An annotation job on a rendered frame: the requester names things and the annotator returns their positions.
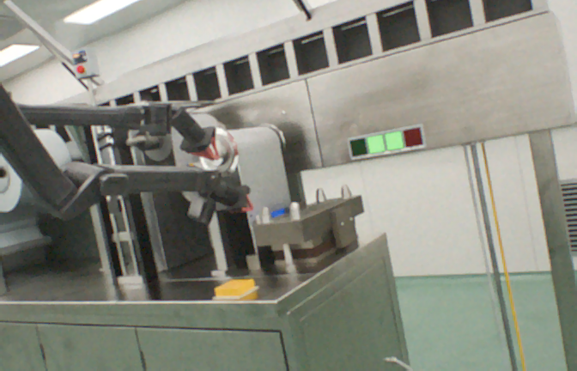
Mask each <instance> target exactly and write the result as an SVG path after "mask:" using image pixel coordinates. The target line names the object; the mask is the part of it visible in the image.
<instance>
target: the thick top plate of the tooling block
mask: <svg viewBox="0 0 577 371"><path fill-rule="evenodd" d="M348 204H350V208H351V214H352V218H353V217H355V216H359V215H360V214H362V213H364V207H363V202H362V198H361V194H360V195H352V198H347V199H341V198H331V199H327V200H326V201H324V202H317V203H316V202H313V203H311V204H308V205H306V207H303V208H301V212H302V216H303V218H300V219H296V220H290V214H289V213H285V214H283V215H280V216H276V217H273V218H272V219H273V222H270V223H266V224H256V225H253V226H252V227H253V232H254V237H255V241H256V246H266V245H277V244H289V243H301V242H306V241H309V240H311V239H313V238H315V237H317V236H320V235H322V234H323V233H324V232H326V231H328V230H330V229H333V226H332V221H331V217H330V212H331V211H333V210H336V209H337V208H339V207H341V206H343V205H348Z"/></svg>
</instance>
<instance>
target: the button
mask: <svg viewBox="0 0 577 371"><path fill-rule="evenodd" d="M253 288H255V287H254V281H253V279H236V280H230V281H228V282H226V283H225V284H223V285H222V286H219V287H217V288H215V291H216V297H239V295H242V294H244V293H245V292H247V291H249V290H251V289H253Z"/></svg>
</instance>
